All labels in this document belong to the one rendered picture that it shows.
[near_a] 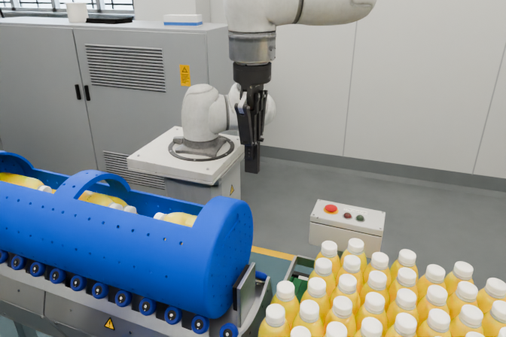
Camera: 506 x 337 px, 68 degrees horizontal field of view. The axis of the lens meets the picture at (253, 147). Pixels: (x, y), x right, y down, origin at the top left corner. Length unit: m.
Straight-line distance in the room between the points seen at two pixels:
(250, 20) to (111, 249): 0.60
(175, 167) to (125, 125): 1.60
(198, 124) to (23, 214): 0.73
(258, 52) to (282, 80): 3.04
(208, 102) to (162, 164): 0.31
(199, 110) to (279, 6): 0.91
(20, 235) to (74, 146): 2.40
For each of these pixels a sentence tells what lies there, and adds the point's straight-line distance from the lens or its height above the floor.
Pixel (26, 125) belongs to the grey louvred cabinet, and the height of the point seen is 0.59.
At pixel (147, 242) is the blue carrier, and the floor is 1.18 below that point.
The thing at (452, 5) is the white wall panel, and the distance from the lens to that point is 3.54.
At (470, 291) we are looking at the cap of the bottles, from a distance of 0.99.
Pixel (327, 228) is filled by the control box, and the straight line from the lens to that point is 1.12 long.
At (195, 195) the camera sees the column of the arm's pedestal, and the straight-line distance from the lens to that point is 1.63.
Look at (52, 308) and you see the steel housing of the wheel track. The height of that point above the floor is 0.86.
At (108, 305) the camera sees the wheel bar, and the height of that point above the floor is 0.93.
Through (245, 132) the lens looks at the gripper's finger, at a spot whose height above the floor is 1.44.
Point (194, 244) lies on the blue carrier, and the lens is 0.85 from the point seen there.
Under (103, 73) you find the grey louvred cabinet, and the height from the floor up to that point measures 1.11.
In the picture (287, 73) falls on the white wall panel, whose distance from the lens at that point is 3.71.
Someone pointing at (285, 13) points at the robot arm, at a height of 1.66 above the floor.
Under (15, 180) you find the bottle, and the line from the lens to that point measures 1.41.
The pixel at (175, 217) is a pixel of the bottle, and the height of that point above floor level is 1.18.
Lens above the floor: 1.70
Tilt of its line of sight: 23 degrees down
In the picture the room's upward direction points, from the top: straight up
